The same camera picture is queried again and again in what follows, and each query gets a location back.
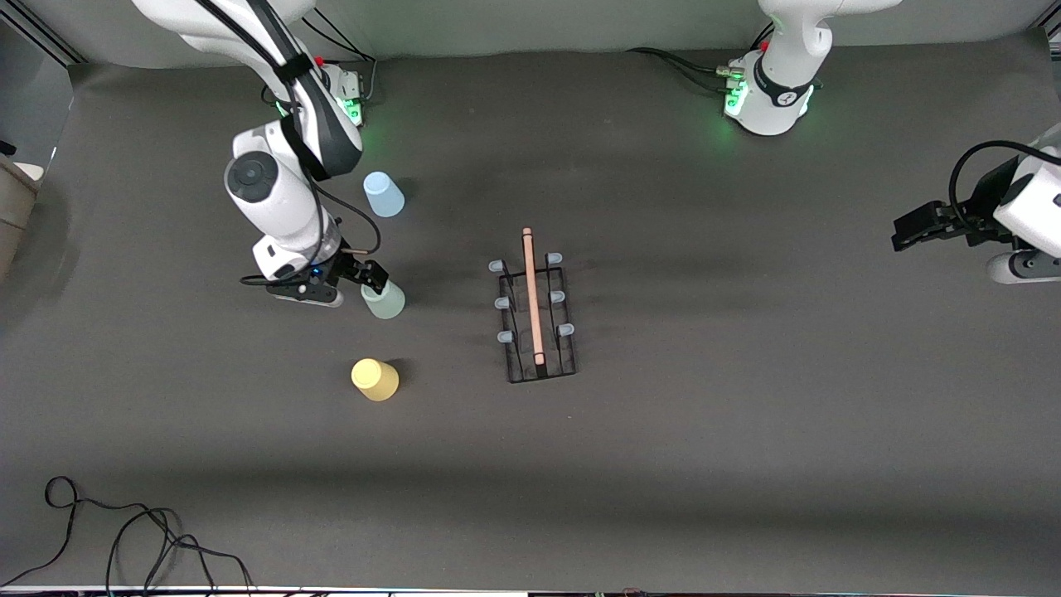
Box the black arm base cables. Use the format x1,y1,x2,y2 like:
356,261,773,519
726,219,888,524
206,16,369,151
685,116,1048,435
626,25,773,94
300,12,380,107

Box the pale green plastic cup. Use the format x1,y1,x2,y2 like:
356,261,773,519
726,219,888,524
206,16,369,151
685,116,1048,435
361,280,407,321

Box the yellow plastic cup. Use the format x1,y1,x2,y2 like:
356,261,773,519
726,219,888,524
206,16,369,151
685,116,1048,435
351,357,400,403

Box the dark grey table mat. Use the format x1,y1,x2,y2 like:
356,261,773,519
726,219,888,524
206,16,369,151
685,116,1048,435
0,32,1061,595

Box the black right arm base cables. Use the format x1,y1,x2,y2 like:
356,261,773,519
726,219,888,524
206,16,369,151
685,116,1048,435
300,12,380,107

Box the black wire cup holder rack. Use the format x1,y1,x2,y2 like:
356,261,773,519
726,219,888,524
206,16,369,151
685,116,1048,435
487,226,579,385

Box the loose black cable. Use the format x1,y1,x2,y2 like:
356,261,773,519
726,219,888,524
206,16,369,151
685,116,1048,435
0,476,254,595

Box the light blue plastic cup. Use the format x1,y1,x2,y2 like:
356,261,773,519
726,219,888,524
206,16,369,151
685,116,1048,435
363,171,406,219

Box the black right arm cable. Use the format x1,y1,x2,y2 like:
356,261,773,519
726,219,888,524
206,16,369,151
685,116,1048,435
195,0,383,288

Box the black left arm base cables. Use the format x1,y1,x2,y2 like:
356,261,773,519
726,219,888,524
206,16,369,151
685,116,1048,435
626,25,773,94

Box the beige background object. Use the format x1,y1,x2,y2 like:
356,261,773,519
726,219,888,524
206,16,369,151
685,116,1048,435
0,153,44,284

